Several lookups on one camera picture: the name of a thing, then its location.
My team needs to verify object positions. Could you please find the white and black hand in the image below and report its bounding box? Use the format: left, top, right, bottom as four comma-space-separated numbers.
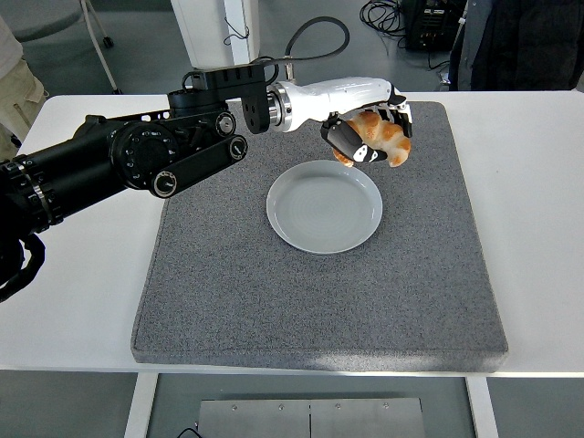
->
282, 76, 414, 164

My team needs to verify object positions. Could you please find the golden croissant bread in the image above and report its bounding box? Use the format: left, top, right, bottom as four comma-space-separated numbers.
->
332, 111, 412, 169

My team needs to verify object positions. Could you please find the pale grey round plate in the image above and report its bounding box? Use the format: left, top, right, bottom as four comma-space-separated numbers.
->
266, 159, 384, 255

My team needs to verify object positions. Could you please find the grey metal plate with screws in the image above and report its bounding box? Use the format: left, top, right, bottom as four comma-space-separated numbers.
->
196, 397, 426, 438

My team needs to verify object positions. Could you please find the black electronics box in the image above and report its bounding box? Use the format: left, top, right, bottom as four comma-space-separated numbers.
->
401, 0, 466, 52

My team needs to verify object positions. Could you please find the white box cabinet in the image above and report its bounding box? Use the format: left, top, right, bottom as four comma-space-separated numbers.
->
171, 0, 261, 70

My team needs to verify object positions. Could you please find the person in dark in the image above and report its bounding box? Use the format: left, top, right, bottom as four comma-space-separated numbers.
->
449, 0, 584, 92

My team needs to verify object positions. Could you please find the grey speckled square mat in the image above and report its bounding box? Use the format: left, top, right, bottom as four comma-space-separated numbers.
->
130, 100, 510, 371

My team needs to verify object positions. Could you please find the grey chair with castors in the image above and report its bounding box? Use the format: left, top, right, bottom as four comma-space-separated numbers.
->
13, 0, 120, 95

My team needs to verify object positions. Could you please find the person in beige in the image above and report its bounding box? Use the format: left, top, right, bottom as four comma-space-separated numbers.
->
0, 13, 49, 148

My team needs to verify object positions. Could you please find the white table leg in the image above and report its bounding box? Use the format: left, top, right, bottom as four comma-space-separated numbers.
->
464, 377, 499, 438
122, 371, 159, 438

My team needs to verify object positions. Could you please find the black floor cable bundle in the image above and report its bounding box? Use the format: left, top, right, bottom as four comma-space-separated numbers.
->
359, 0, 412, 58

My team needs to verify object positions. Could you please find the thin black cable on post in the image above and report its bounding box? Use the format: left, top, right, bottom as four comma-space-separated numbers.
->
222, 16, 251, 46

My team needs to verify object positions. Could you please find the white post with base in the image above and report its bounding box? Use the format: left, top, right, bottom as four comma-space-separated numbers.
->
222, 0, 256, 65

